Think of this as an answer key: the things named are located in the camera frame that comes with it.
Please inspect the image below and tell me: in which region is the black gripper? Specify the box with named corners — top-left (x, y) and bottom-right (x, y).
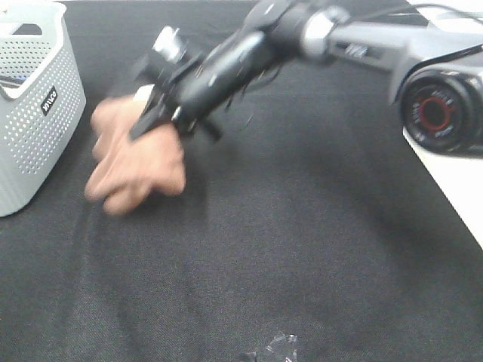
top-left (128, 31), bottom-right (276, 141)

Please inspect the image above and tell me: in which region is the brown towel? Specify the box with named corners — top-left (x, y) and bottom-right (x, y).
top-left (85, 94), bottom-right (186, 215)

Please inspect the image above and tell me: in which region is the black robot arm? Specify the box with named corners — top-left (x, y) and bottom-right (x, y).
top-left (129, 1), bottom-right (482, 158)

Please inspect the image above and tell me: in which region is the grey perforated plastic basket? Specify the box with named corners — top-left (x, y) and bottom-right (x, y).
top-left (1, 1), bottom-right (86, 216)

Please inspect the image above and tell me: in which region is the black table cloth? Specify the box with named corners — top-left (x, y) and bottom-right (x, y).
top-left (0, 0), bottom-right (483, 362)

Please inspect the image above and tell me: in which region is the white box with grey rim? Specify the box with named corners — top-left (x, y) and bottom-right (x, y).
top-left (403, 8), bottom-right (482, 244)

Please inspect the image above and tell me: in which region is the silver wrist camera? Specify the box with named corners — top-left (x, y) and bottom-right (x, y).
top-left (152, 26), bottom-right (186, 64)

